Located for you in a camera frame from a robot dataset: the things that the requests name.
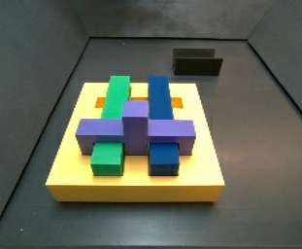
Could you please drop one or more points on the yellow white board base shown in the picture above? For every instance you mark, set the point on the yellow white board base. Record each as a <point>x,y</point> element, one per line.
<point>198,182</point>

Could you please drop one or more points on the purple cross-shaped block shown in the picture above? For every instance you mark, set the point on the purple cross-shaped block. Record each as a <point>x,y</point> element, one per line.
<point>136,137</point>

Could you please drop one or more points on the blue long block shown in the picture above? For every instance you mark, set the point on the blue long block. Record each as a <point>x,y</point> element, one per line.
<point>162,147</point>

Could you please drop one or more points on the green long block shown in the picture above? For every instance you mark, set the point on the green long block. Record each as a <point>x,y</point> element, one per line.
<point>106,159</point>

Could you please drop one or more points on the black metal bracket holder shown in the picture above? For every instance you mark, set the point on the black metal bracket holder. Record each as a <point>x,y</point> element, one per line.
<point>196,62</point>

